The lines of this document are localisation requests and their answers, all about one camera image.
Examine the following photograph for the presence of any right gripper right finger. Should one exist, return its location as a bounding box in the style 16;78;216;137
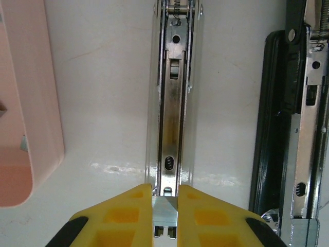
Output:
176;184;281;247

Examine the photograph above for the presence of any black stapler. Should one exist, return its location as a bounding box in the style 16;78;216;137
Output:
248;0;329;247

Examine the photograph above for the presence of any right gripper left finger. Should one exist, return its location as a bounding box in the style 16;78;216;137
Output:
47;183;156;247

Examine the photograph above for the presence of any pink plastic tray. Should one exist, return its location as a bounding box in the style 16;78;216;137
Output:
0;0;65;209

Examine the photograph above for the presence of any white stapler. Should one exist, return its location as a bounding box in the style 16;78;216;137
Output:
144;0;207;199

